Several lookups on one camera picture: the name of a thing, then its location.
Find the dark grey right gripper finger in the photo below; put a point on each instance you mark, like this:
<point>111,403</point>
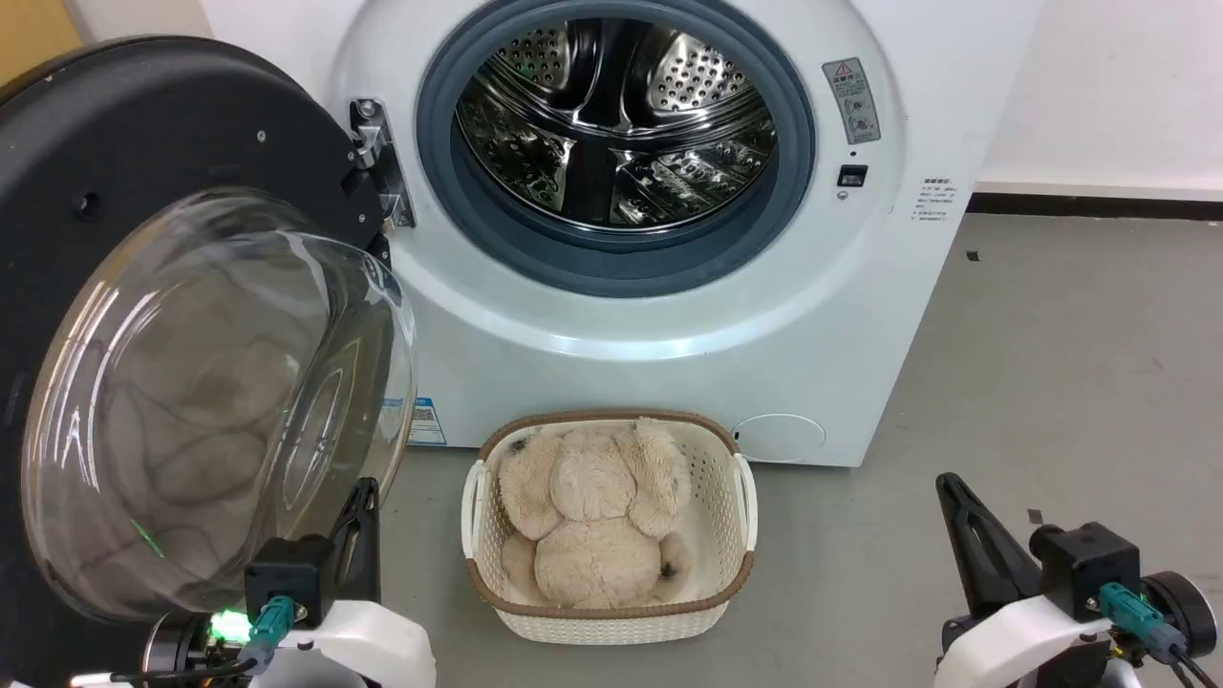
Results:
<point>979,545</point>

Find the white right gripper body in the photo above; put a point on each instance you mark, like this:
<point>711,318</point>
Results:
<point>1022,645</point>

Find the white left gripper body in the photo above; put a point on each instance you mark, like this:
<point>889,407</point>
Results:
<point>363,645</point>

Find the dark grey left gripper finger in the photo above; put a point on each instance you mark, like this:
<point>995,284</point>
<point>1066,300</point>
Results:
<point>343,549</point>
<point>370,545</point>

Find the black washer door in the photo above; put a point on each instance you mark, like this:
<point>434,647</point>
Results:
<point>143,287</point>

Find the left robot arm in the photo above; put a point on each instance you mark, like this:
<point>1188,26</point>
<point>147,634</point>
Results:
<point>191,645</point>

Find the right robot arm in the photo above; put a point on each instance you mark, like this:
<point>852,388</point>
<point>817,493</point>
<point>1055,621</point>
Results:
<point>1185,616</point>

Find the white front-load washing machine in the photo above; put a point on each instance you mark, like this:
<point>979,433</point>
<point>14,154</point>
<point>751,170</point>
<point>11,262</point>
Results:
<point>669,354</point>

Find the metal door hinge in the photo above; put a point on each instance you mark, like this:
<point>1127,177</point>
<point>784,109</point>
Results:
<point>380,162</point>

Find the black door latch socket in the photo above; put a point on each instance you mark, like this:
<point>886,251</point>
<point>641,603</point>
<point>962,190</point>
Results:
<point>852,176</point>

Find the blue energy label sticker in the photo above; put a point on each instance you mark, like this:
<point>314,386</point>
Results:
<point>423,420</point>

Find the beige plush toy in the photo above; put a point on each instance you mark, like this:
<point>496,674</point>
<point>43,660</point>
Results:
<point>592,516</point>

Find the round white filter cover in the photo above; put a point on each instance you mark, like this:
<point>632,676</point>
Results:
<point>779,438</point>

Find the white plastic laundry basket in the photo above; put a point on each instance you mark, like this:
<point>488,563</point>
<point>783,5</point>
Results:
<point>712,535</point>

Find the small text label sticker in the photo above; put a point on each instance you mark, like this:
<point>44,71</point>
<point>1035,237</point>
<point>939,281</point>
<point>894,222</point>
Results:
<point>936,199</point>

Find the grey warning sticker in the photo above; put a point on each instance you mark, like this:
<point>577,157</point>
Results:
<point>851,100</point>

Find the stainless steel washer drum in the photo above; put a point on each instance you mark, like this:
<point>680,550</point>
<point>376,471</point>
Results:
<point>611,115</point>

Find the yellow wooden panel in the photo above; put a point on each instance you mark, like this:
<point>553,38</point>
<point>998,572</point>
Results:
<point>36,33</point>

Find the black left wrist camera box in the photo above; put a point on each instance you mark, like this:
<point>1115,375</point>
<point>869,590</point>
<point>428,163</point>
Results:
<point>289,578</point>

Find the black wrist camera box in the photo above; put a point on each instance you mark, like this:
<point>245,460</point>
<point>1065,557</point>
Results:
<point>289,578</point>
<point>1089,569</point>

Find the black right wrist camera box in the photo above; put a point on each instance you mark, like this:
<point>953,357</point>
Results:
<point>1089,569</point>

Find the black wall baseboard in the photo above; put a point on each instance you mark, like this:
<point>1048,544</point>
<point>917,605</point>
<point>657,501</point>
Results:
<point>1094,206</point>

